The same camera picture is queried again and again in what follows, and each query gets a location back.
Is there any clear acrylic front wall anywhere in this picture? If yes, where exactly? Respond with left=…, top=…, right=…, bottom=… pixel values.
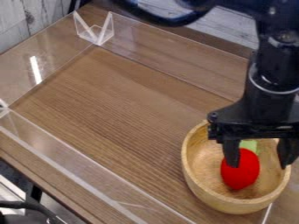
left=0, top=108, right=195, bottom=224

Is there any red felt strawberry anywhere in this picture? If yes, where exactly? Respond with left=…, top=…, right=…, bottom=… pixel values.
left=220, top=140, right=260, bottom=190

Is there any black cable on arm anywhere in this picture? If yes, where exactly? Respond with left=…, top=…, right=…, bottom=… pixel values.
left=112, top=0, right=215, bottom=28

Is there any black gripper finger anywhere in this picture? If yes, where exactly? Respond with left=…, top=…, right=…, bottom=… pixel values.
left=276, top=138, right=299, bottom=169
left=223, top=139, right=240, bottom=168

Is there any clear acrylic corner bracket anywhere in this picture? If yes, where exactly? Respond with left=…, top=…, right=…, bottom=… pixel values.
left=72, top=12, right=115, bottom=46

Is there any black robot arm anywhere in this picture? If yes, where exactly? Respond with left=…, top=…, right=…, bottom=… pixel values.
left=176, top=0, right=299, bottom=167

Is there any black cable lower left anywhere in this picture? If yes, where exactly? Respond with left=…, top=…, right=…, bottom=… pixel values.
left=0, top=200, right=56, bottom=220

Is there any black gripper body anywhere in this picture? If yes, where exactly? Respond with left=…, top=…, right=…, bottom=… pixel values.
left=207, top=64, right=299, bottom=144

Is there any wooden bowl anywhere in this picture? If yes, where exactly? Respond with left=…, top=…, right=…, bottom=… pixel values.
left=181, top=122, right=291, bottom=214

